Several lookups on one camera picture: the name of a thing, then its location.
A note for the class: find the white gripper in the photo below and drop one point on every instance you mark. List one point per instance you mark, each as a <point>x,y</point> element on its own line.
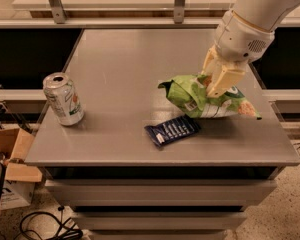
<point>242,39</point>

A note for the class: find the green rice chip bag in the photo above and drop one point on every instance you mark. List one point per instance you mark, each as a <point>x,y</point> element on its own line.
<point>188,93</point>

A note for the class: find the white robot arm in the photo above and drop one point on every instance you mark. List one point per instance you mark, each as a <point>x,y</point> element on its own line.
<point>265,14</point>

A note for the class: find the blue rxbar blueberry bar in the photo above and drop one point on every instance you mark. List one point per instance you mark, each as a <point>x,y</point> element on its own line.
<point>172,130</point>

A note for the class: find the grey drawer cabinet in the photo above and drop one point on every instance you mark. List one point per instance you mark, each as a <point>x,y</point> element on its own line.
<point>119,185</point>

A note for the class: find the silver soda can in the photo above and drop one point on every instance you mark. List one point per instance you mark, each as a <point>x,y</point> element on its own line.
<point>62,97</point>

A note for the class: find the brown cardboard box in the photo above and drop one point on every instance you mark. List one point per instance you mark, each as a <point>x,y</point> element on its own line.
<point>15,144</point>

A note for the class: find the left metal shelf bracket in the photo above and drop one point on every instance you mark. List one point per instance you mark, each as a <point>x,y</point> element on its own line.
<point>58,12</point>

